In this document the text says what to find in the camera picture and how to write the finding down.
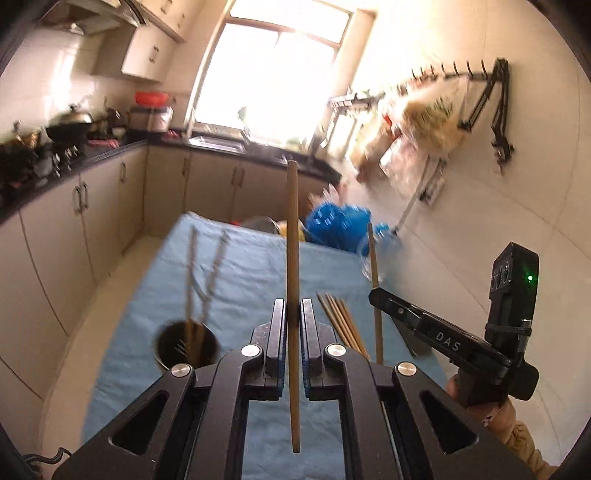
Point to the wall power socket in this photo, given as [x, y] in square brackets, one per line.
[433, 189]

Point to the brownish hanging plastic bag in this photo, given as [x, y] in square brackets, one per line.
[374, 147]

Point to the gas stove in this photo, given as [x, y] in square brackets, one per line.
[64, 154]

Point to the kitchen window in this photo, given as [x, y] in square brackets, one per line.
[272, 69]

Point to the metal wall shelf rack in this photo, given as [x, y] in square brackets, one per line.
[355, 100]

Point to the bundle of wooden chopsticks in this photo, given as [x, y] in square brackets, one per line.
[344, 323]

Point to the black wall hook rail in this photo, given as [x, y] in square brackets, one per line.
[455, 74]

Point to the red plastic basin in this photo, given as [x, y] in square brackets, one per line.
[151, 98]

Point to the blue tablecloth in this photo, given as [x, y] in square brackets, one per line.
[240, 277]

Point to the person's right forearm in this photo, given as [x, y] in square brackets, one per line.
[526, 452]

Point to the black wok with lid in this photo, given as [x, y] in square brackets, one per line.
[69, 127]

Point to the clear glass mug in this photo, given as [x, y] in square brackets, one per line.
[385, 247]

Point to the green printed plastic bag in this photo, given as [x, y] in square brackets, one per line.
[434, 115]

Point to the silver countertop appliance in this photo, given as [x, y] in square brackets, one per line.
[150, 119]

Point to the yellow plastic bag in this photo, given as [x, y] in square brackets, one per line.
[298, 230]

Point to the beige base cabinets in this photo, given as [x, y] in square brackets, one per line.
[55, 258]

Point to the steel sink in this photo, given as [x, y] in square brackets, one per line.
[217, 142]

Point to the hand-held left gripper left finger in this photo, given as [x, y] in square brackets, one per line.
[279, 341]

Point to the white plastic bag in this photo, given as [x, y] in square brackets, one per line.
[325, 196]

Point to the beige wall cabinets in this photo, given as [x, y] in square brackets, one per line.
[147, 50]

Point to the clear hanging plastic bag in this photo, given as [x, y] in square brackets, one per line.
[406, 166]

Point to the blue plastic bag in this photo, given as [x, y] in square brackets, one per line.
[337, 224]

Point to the black countertop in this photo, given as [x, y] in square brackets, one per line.
[115, 150]

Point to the steel faucet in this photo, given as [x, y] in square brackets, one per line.
[243, 122]

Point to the dark round utensil holder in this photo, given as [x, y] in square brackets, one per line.
[165, 353]

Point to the range hood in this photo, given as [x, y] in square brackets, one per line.
[92, 16]

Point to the person's right hand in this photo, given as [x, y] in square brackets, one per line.
[455, 390]

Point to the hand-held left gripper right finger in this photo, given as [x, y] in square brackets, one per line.
[307, 341]

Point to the brass kettle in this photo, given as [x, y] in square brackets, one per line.
[21, 138]

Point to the tan wooden chopstick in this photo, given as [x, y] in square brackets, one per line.
[293, 230]
[374, 267]

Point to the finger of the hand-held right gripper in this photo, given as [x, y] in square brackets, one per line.
[397, 307]

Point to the grey metal basin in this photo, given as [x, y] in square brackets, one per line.
[261, 225]

